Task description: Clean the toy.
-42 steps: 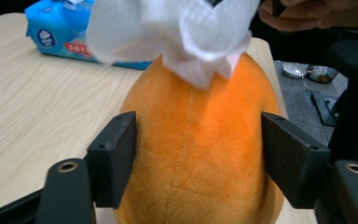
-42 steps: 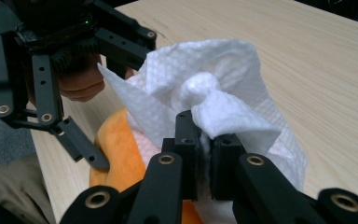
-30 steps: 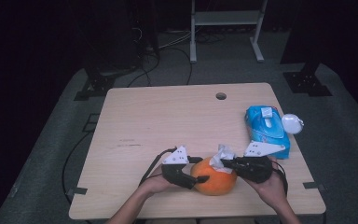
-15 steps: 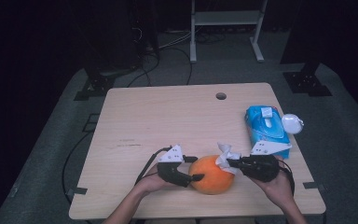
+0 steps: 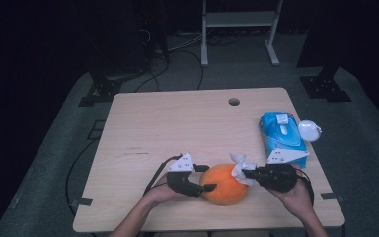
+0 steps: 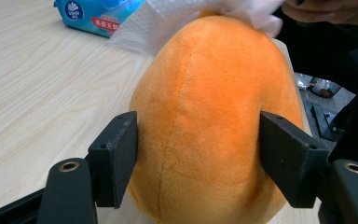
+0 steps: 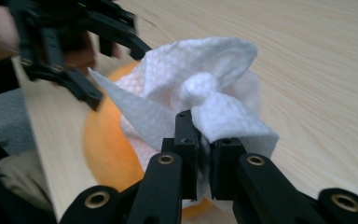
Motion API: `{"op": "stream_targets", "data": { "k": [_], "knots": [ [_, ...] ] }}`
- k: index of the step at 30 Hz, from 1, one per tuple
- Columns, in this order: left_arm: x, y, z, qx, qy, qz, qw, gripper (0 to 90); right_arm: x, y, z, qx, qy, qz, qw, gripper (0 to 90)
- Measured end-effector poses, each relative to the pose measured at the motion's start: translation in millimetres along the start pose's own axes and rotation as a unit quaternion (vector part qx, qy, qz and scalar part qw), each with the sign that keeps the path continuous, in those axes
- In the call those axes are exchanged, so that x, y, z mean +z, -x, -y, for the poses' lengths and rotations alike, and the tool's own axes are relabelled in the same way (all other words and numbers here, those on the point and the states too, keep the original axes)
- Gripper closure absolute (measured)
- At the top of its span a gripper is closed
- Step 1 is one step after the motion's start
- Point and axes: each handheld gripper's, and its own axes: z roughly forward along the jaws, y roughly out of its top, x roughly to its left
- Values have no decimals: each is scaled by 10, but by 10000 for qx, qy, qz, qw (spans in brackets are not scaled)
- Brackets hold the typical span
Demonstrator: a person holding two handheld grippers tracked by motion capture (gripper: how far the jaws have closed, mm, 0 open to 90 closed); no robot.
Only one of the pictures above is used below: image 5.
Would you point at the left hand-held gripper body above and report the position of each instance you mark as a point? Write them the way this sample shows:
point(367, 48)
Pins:
point(181, 181)

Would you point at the black floor tape marks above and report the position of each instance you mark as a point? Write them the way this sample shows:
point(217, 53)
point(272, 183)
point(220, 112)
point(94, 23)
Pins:
point(96, 134)

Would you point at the white oval case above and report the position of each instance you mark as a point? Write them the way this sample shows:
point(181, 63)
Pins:
point(309, 131)

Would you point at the person's right hand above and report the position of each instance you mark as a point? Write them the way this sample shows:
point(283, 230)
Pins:
point(297, 200)

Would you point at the black stand base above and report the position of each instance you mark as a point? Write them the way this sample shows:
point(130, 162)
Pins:
point(325, 87)
point(103, 90)

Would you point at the black tape strip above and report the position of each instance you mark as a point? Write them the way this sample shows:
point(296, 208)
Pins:
point(82, 201)
point(332, 196)

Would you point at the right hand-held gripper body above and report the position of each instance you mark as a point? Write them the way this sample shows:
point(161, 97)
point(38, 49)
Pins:
point(278, 177)

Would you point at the white wet wipe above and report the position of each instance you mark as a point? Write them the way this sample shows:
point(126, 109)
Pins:
point(240, 168)

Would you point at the blue wet wipes pack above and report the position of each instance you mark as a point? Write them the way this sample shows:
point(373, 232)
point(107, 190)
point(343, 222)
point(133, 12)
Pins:
point(283, 138)

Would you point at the person's left hand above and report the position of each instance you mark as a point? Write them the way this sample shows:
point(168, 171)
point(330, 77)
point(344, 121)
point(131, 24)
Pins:
point(161, 196)

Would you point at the white metal stand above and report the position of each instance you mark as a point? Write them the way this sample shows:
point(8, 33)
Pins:
point(240, 19)

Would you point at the orange plush toy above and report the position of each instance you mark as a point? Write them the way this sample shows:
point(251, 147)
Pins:
point(223, 187)

